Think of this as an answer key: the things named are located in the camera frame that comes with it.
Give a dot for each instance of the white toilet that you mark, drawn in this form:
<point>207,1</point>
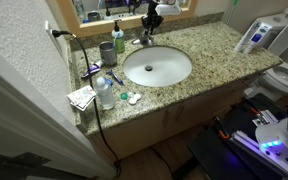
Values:
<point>284,76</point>

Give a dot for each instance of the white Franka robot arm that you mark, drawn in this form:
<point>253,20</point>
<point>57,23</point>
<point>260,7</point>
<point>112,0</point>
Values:
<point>282,143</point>

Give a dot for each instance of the clear plastic water bottle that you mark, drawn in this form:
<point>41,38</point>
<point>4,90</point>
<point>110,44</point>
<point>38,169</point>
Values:
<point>104,95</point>

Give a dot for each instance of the white wall power outlet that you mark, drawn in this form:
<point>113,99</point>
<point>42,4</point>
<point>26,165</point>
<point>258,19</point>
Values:
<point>52,38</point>

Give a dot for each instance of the green soap dispenser bottle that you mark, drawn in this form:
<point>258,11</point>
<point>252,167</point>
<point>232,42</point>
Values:
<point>119,41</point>

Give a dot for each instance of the wooden framed mirror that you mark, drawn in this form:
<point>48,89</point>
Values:
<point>127,24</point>

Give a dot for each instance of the black robot cart platform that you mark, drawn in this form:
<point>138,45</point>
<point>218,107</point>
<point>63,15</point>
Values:
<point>224,153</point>

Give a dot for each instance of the white box with blue print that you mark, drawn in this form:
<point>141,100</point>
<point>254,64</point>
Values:
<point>259,36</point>

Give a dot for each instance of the purple toothpaste tube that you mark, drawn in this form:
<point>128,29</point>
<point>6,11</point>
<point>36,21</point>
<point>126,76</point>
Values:
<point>92,69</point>

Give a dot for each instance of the chrome tap faucet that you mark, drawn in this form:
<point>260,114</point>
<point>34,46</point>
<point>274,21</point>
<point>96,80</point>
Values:
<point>144,40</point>

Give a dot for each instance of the white door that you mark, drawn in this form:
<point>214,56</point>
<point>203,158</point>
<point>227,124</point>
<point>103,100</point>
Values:
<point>27,123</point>

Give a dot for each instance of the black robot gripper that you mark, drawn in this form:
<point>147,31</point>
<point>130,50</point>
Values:
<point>152,20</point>

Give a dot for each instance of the grey metal cup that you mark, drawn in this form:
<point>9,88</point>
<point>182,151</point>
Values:
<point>108,53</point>

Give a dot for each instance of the blue razor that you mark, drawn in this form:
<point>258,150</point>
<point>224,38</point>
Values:
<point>116,77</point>

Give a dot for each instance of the orange black clamp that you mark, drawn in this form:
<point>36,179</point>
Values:
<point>222,130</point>

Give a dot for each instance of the dark sink drain stopper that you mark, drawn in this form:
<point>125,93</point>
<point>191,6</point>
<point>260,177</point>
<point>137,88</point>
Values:
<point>148,68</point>

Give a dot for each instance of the beige vanity cabinet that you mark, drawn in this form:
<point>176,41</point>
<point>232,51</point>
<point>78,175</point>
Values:
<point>170,116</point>

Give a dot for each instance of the silver aluminium bracket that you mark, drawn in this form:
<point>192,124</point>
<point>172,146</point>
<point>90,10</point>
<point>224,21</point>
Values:
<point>263,117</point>

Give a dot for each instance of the white paper card packet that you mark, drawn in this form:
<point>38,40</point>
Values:
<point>81,97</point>

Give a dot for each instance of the green white contact lens case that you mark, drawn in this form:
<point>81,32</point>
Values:
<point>132,97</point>

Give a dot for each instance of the white oval sink basin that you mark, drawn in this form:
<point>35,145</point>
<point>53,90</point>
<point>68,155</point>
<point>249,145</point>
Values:
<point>164,71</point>

